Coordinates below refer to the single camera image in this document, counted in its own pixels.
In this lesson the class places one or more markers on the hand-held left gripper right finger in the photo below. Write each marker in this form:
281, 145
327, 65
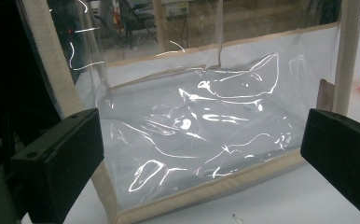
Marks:
346, 149

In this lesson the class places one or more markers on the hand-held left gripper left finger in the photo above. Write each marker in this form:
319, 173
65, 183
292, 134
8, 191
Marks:
60, 161

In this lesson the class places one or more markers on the clear plastic bag beige trim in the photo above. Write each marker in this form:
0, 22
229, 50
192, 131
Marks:
200, 140

